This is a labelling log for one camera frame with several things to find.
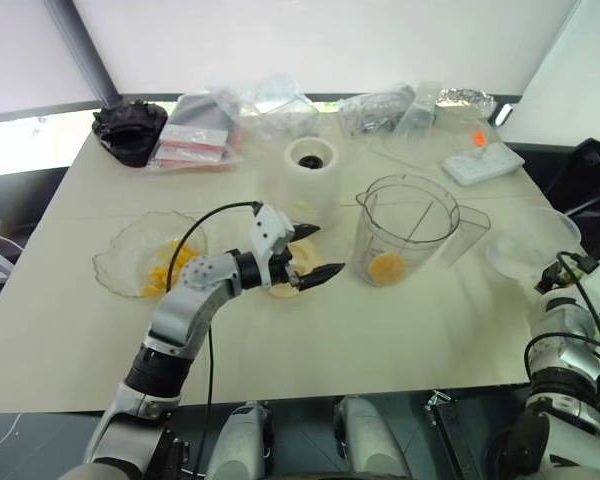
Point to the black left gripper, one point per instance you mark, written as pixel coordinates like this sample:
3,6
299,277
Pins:
284,270

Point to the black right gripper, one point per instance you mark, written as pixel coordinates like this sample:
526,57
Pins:
552,277

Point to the cream blender lid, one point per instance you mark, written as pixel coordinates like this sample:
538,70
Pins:
307,252

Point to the clear blender jar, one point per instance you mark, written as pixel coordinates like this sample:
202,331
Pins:
405,220

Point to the orange segments pile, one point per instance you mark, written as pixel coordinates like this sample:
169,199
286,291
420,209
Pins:
177,255

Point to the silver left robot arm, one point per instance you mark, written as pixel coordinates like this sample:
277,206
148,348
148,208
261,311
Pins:
180,310

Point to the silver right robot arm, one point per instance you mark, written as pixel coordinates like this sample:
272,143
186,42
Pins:
560,360

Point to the white blender base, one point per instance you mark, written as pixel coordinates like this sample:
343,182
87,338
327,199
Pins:
310,190

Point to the large black bag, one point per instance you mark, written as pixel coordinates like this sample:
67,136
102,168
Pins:
595,185

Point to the white power strip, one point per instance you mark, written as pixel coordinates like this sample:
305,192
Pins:
482,165

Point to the crumpled clear plastic bag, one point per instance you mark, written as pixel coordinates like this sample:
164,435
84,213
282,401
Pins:
285,110

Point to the small orange tag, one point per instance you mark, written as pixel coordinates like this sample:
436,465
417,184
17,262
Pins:
478,137

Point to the red white packets bag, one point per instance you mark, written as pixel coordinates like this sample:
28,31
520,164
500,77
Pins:
190,140

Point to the small black white device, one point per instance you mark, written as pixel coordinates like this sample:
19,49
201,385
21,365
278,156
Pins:
502,114

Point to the flat clear plastic bag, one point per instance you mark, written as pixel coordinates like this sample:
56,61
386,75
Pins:
420,112

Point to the clear glass bowl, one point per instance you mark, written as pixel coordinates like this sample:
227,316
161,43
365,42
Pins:
125,250

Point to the silver rounded robot leg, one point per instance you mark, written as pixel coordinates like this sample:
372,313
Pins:
242,445
367,440

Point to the crumpled aluminium foil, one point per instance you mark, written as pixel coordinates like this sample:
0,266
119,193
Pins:
465,97

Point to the crumpled black plastic bag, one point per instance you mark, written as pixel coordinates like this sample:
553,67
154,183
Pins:
130,132

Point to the black clamp under table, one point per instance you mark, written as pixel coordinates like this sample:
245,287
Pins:
172,455

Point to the dark window pillar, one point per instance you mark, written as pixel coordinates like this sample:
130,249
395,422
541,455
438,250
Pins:
80,45

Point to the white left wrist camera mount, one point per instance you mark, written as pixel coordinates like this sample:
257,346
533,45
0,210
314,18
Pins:
267,230

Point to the black metal frame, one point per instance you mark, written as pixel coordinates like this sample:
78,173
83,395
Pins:
455,435

